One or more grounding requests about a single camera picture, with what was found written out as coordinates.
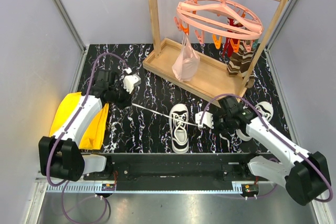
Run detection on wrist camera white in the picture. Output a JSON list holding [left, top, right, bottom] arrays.
[[195, 111, 214, 129], [122, 68, 141, 94]]

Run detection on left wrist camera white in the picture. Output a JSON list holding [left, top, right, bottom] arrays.
[[122, 68, 141, 94]]

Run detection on brown striped sock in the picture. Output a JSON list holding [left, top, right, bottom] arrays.
[[227, 47, 255, 77]]

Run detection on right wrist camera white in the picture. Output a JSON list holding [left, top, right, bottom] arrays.
[[195, 111, 214, 129]]

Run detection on black white sneaker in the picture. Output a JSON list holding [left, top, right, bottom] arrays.
[[131, 103, 208, 154], [219, 101, 274, 146]]

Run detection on purple cable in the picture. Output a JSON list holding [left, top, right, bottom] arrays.
[[46, 52, 132, 221], [201, 93, 332, 204]]

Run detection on yellow cloth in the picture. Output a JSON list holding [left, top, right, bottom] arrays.
[[49, 92, 109, 150]]

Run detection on pink round clip hanger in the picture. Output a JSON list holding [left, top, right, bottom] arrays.
[[174, 0, 264, 52]]

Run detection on pink hanging cloth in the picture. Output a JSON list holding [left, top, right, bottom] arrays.
[[172, 35, 200, 82]]

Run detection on red hanging garment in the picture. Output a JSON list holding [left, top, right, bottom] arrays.
[[223, 18, 243, 58]]

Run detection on wooden drying rack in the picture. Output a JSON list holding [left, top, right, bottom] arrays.
[[143, 0, 289, 103]]

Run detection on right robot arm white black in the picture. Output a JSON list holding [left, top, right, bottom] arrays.
[[213, 94, 334, 206]]

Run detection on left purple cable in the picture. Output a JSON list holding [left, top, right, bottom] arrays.
[[46, 52, 132, 221]]

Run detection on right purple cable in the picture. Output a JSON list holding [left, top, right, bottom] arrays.
[[201, 93, 332, 204]]

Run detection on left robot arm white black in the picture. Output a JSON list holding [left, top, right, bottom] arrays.
[[38, 68, 141, 186]]

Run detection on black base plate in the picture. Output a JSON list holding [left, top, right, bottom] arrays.
[[84, 153, 259, 182]]

